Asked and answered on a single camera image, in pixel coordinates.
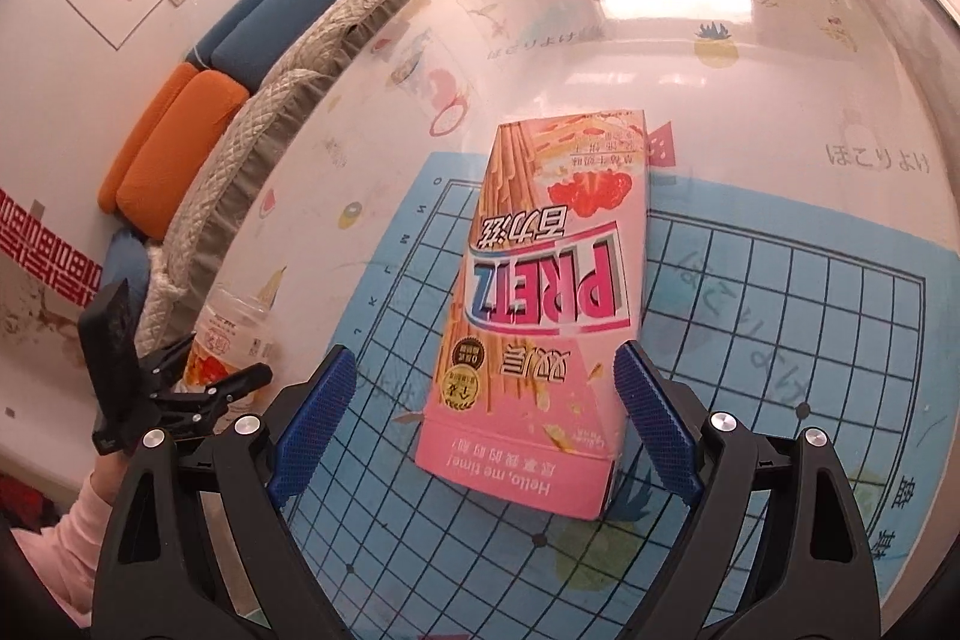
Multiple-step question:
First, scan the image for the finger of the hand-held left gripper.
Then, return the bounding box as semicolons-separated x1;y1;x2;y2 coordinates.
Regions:
150;362;275;438
136;338;197;401

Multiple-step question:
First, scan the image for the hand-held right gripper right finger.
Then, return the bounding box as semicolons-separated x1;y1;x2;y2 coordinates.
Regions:
604;341;882;640

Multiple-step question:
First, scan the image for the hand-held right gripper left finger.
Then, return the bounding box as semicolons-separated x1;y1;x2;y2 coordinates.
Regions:
94;346;357;640

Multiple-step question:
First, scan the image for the orange label plastic bottle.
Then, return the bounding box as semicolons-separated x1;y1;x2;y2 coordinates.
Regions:
184;284;275;395

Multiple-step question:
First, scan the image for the pink snack box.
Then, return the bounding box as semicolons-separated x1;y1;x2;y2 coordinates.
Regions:
412;107;650;522

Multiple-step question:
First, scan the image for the person's left forearm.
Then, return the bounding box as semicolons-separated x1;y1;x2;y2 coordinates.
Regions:
11;460;115;630

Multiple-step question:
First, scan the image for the blue sofa cushion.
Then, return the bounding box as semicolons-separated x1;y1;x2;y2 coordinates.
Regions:
186;0;297;71
210;0;350;91
101;231;152;313

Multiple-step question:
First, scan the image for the blue grid mat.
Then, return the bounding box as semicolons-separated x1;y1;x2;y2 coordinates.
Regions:
289;149;950;640

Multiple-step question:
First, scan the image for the orange sofa cushion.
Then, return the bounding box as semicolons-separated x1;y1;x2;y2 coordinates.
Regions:
116;70;251;241
97;62;200;214

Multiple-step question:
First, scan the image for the curved sofa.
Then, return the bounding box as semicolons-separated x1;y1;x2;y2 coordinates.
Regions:
97;0;647;352

